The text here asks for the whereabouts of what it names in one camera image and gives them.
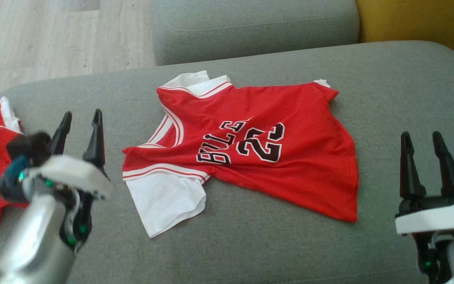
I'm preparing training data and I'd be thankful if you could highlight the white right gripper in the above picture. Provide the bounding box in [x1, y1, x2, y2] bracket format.
[394, 131, 454, 236]

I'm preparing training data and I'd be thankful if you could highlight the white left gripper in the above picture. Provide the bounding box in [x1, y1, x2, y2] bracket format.
[28, 109, 111, 200]

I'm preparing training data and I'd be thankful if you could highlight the red white basketball jersey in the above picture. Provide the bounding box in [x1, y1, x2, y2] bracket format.
[122, 70, 360, 239]

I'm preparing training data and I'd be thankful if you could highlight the yellow upholstered furniture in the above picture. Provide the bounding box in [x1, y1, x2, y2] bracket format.
[355, 0, 454, 58]

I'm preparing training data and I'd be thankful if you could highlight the grey sofa seat cushion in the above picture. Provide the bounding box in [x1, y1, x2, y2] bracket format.
[0, 40, 454, 284]

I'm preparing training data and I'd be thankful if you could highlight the grey sofa back cushion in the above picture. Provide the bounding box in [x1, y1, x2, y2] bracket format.
[151, 0, 360, 66]

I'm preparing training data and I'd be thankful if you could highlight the blue left cable connector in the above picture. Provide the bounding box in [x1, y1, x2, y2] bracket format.
[7, 156, 31, 181]

